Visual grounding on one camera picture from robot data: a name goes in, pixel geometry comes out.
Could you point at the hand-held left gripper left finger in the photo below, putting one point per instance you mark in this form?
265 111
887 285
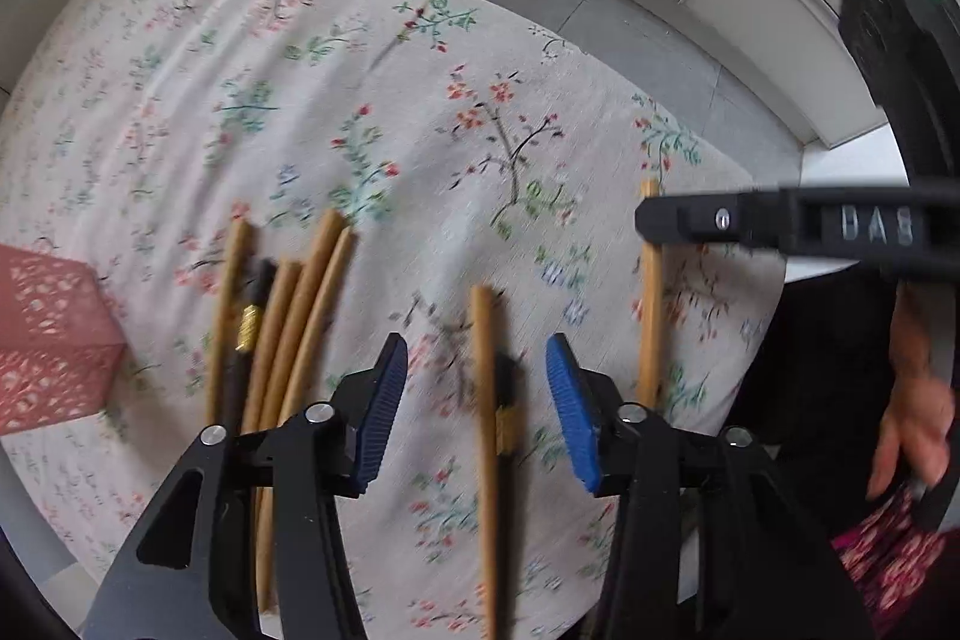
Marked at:
379 419

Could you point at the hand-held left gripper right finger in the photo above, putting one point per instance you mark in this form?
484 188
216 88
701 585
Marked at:
574 419

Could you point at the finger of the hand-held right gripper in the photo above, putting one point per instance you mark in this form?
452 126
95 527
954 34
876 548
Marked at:
705 218

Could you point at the pink perforated chopstick holder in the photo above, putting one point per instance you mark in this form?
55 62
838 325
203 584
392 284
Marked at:
52 340

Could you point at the person's right hand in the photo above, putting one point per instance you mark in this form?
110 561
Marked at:
915 415

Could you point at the person's dark clothing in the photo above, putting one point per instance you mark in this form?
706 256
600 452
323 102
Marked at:
817 370

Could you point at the floral tablecloth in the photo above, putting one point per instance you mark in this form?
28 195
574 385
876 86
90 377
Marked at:
375 85

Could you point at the person's pink floral garment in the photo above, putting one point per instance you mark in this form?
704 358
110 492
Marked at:
892 557

